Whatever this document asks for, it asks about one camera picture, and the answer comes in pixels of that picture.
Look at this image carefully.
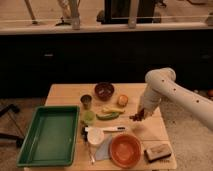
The dark red grape bunch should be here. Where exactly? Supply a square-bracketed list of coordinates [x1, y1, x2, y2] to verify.
[130, 110, 144, 121]

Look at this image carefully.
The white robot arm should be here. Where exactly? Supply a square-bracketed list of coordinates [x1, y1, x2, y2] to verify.
[139, 68, 213, 131]

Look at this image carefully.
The light green cup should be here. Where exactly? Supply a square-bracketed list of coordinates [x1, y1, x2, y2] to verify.
[82, 110, 95, 125]

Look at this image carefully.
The dark red bowl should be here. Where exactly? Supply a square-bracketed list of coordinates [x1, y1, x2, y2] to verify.
[94, 82, 114, 101]

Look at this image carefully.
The orange fruit toy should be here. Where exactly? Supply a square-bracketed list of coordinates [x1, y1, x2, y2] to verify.
[117, 94, 129, 107]

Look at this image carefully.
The yellow banana toy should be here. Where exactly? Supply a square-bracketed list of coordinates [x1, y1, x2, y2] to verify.
[102, 107, 125, 113]

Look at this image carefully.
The light blue cloth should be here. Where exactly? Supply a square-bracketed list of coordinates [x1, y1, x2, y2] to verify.
[95, 135, 112, 161]

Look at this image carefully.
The orange plastic bowl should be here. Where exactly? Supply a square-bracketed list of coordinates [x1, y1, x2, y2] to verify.
[109, 134, 141, 169]

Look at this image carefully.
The green plastic tray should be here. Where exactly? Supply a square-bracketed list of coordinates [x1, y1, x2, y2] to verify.
[17, 106, 79, 167]

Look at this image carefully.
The black cabinet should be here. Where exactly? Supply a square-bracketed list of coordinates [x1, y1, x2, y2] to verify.
[0, 30, 213, 98]

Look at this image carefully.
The wooden block brush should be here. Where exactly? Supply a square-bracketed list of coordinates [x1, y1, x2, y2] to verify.
[144, 144, 172, 162]

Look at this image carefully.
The white handled knife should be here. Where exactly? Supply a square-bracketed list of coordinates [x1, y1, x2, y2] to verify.
[84, 125, 127, 133]

